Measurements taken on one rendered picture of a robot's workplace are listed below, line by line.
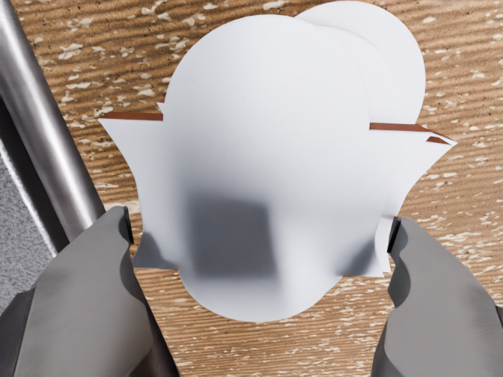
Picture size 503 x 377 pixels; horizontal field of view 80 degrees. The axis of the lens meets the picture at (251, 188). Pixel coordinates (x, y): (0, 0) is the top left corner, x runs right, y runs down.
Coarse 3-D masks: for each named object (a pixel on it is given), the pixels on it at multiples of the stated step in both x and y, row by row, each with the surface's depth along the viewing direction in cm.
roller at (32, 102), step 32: (0, 0) 16; (0, 32) 16; (0, 64) 17; (32, 64) 17; (32, 96) 18; (32, 128) 19; (64, 128) 19; (32, 160) 20; (64, 160) 20; (64, 192) 21; (96, 192) 22; (64, 224) 22; (160, 352) 31
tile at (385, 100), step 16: (336, 32) 10; (352, 48) 11; (368, 48) 11; (368, 64) 11; (384, 64) 11; (368, 80) 11; (384, 80) 11; (368, 96) 11; (384, 96) 11; (400, 96) 11; (384, 112) 12; (400, 112) 12; (432, 144) 12; (448, 144) 12; (416, 160) 13; (432, 160) 13; (400, 176) 13; (416, 176) 13; (400, 192) 13; (384, 208) 14; (384, 224) 14; (384, 240) 15; (384, 256) 15
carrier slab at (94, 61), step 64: (64, 0) 14; (128, 0) 14; (192, 0) 14; (256, 0) 14; (320, 0) 14; (384, 0) 14; (448, 0) 14; (64, 64) 15; (128, 64) 15; (448, 64) 15; (448, 128) 17; (128, 192) 19; (448, 192) 19; (192, 320) 24; (320, 320) 24; (384, 320) 24
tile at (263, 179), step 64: (192, 64) 10; (256, 64) 10; (320, 64) 10; (128, 128) 11; (192, 128) 11; (256, 128) 11; (320, 128) 11; (384, 128) 11; (192, 192) 12; (256, 192) 12; (320, 192) 12; (384, 192) 12; (192, 256) 14; (256, 256) 14; (320, 256) 14; (256, 320) 16
